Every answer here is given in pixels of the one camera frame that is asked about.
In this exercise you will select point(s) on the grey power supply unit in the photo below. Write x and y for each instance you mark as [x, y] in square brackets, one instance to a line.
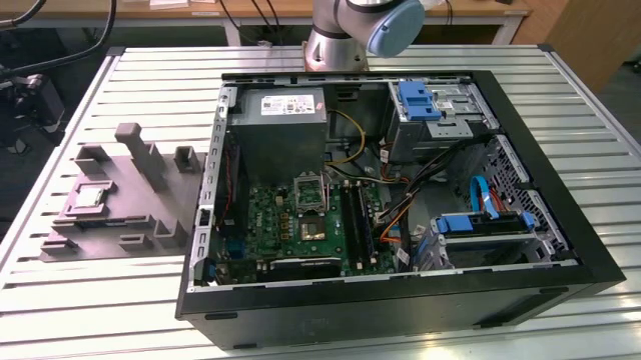
[255, 150]

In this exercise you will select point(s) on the black graphics card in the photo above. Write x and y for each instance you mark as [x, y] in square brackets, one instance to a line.
[301, 264]

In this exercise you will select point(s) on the grey metal disk bay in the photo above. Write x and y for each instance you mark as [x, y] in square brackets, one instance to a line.
[501, 240]

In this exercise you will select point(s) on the silver CPU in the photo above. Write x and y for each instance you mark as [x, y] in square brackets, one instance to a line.
[91, 197]

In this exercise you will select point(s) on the RAM stick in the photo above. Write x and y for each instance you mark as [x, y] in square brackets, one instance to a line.
[100, 224]

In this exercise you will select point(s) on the green motherboard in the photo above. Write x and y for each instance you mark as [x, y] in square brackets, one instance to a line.
[261, 240]

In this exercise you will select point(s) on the black RAM slot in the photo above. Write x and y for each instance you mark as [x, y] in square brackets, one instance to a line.
[355, 225]
[361, 225]
[368, 225]
[350, 225]

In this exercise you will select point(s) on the wooden cabinet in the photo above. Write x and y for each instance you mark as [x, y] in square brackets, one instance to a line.
[591, 37]

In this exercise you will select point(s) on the hard disk in blue carrier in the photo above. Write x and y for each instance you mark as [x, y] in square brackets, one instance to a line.
[456, 224]

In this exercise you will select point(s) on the blue port connector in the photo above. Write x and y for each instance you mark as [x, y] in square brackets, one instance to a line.
[210, 273]

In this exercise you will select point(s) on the blue disk carrier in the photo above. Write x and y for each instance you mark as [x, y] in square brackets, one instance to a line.
[416, 93]

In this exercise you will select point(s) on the black PC case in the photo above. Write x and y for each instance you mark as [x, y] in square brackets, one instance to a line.
[401, 311]

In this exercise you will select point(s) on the wooden desk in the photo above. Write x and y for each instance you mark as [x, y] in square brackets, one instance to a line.
[476, 11]

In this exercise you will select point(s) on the grey metal drive cage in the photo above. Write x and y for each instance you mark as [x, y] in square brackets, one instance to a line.
[450, 129]

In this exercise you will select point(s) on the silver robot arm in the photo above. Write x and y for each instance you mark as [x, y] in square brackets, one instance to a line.
[330, 48]

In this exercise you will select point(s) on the metal locking lever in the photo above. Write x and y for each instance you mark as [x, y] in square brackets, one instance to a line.
[327, 198]

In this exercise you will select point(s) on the grey parts rack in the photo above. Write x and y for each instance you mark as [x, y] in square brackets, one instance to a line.
[175, 198]

